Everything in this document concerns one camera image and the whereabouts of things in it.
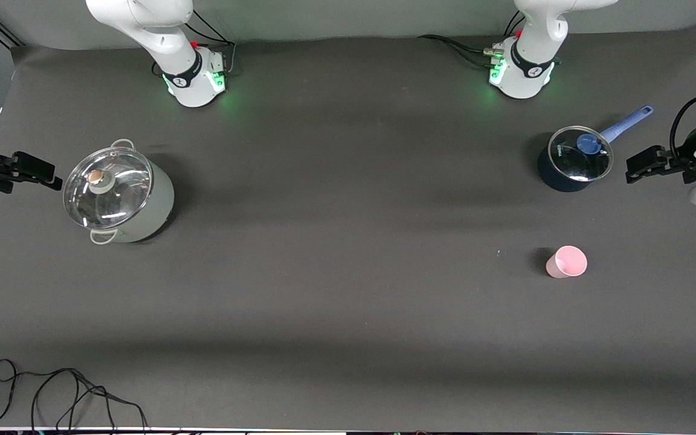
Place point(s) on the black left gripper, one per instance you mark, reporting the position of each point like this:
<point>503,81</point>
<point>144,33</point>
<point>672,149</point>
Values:
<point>690,158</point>

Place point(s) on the pink plastic cup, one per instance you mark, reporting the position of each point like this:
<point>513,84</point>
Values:
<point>568,263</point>

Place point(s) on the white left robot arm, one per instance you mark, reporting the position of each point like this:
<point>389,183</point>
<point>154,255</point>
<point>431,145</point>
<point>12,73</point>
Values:
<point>529,78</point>

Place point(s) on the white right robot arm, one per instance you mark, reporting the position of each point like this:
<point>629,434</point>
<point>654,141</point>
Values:
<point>191,84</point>

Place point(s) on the glass lid with blue knob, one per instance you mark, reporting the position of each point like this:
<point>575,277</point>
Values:
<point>571,163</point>

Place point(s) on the glass lid with tan knob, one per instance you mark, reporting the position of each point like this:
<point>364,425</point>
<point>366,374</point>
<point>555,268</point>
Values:
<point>118,193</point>

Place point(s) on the dark blue saucepan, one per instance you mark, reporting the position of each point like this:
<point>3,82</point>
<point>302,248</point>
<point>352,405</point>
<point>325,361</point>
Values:
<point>550,180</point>

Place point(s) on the grey green stockpot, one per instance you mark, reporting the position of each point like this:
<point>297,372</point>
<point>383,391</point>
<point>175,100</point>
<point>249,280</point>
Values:
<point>154,211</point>

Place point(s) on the dark grey table mat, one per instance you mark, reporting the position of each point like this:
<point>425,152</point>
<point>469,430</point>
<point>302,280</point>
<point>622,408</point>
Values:
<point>348,302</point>

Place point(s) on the grey metal frame rail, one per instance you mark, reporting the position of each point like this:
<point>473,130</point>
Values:
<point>0,29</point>

